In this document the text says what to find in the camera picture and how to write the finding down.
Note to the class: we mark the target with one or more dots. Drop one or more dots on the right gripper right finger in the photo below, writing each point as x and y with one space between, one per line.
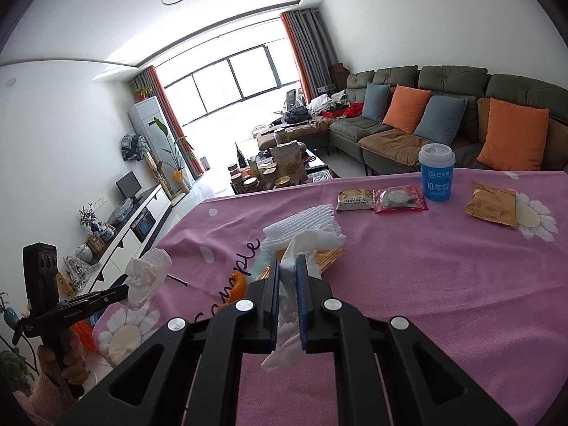
307 305

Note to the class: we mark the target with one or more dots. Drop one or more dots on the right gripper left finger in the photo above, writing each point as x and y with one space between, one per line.
270 304

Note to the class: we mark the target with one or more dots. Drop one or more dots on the orange peel piece large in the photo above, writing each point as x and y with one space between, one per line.
234 291

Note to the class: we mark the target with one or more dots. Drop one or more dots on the white foam fruit net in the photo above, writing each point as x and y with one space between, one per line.
320 218

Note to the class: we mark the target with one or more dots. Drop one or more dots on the white tissue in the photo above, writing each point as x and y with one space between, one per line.
145 275
309 243

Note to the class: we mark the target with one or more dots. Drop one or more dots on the pink sleeve left forearm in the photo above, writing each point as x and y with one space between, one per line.
46 405

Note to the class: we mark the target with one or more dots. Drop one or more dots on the person left hand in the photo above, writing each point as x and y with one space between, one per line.
75 370

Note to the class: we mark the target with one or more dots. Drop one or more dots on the small gold wrappers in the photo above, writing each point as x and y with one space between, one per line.
324 259

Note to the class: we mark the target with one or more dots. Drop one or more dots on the beige snack packet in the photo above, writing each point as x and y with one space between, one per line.
355 200

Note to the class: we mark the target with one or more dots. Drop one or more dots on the black white tv cabinet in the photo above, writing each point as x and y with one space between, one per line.
126 244

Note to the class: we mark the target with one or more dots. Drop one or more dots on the cluttered glass coffee table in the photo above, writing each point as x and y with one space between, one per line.
264 173

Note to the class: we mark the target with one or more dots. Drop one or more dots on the red snack packet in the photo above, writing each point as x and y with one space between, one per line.
398 199

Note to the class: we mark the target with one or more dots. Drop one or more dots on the brown paper bag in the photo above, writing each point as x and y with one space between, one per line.
289 161

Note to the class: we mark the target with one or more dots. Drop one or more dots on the tall green potted plant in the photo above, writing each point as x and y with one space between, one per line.
178 173

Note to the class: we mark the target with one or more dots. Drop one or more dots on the small black monitor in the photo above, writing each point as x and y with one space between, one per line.
129 186

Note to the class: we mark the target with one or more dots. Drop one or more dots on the brown ottoman with clutter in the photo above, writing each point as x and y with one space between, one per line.
313 133

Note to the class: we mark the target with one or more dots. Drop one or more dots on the pink floral tablecloth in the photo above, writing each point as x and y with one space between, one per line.
492 297

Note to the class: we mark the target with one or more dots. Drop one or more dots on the blue white lidded cup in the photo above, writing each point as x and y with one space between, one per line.
437 162

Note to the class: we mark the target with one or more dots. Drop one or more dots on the dark green sectional sofa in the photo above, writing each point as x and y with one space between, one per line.
386 150

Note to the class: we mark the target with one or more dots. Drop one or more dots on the blue-grey cushion far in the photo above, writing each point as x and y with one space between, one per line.
375 101

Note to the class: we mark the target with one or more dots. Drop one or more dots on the blue-grey cushion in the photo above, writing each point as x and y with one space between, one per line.
375 101
441 119

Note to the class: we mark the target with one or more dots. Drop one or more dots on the orange cushion far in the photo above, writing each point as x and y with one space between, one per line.
407 108

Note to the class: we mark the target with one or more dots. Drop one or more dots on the orange cushion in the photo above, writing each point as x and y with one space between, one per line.
407 108
515 138

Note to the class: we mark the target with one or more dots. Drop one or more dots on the brown gold sachet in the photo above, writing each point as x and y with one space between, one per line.
493 205

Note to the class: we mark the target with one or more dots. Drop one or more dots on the blue-grey cushion near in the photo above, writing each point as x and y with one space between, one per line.
441 119

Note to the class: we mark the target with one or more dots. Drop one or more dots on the white standing air conditioner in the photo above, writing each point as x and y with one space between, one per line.
140 115

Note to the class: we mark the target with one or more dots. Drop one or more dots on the black framed window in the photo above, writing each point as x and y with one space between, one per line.
232 79

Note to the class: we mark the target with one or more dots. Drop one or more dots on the right orange grey curtain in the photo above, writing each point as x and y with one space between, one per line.
312 50

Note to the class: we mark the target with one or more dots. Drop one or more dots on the orange grey curtain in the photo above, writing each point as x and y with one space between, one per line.
312 50
148 78

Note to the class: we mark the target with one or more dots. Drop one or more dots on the left orange grey curtain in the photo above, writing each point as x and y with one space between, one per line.
148 78

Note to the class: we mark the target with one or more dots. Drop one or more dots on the orange cushion near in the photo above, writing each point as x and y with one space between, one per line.
515 138

